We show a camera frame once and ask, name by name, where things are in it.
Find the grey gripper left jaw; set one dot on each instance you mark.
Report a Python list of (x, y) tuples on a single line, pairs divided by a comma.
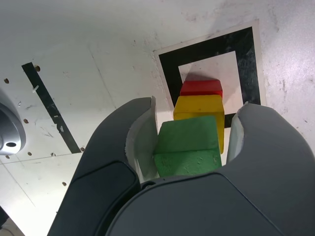
[(103, 159)]

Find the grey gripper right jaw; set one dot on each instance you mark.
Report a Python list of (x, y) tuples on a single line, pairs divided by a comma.
[(221, 209)]

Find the green cube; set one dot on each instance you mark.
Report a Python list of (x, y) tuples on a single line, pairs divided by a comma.
[(187, 147)]

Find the yellow cube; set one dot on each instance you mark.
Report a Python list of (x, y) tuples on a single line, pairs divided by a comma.
[(199, 105)]

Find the red cube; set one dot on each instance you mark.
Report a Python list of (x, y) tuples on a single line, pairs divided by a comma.
[(201, 87)]

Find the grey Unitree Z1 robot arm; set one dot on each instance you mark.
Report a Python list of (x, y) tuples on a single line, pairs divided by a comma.
[(9, 132)]

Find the black tape square outline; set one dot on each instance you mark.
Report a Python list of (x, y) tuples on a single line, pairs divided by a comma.
[(209, 46)]

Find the black tape strip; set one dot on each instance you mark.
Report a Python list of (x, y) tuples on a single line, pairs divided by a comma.
[(49, 105)]

